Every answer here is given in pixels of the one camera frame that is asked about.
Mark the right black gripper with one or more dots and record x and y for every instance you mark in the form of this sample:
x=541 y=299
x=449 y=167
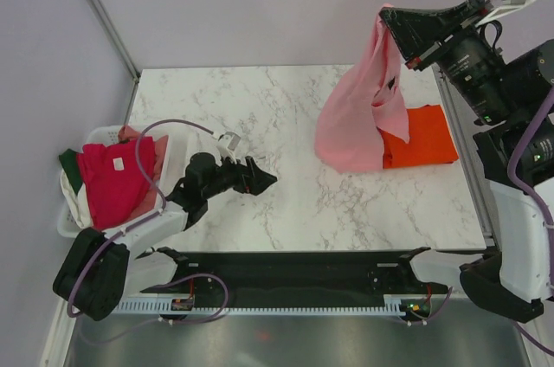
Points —
x=419 y=34

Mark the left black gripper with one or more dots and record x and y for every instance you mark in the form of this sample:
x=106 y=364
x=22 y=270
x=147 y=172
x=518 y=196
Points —
x=250 y=178

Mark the pink t shirt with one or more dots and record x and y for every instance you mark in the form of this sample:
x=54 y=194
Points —
x=366 y=102

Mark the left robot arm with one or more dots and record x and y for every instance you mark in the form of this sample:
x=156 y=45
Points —
x=101 y=268

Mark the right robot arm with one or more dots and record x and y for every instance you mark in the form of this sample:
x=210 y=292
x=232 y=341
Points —
x=513 y=102

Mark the white laundry basket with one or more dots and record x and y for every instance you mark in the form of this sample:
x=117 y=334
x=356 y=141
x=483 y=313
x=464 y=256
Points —
x=173 y=167

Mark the orange folded t shirt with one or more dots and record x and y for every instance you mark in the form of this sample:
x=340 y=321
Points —
x=430 y=141

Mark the magenta t shirt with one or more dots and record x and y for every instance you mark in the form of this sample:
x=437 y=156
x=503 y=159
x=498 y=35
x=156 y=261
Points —
x=115 y=179

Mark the white t shirt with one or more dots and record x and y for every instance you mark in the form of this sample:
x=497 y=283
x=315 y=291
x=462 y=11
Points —
x=78 y=204

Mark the dark green t shirt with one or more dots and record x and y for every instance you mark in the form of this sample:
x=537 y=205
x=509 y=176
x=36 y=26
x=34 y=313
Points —
x=69 y=164

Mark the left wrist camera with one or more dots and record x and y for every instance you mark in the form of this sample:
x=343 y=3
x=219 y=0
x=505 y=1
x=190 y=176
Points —
x=227 y=144

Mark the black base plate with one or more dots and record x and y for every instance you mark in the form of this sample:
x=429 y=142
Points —
x=295 y=278

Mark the white cable duct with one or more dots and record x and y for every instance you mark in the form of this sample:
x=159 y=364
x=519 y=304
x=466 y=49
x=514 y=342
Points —
x=171 y=305

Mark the left aluminium frame post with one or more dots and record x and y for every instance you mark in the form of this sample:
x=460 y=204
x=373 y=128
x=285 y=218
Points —
x=100 y=11

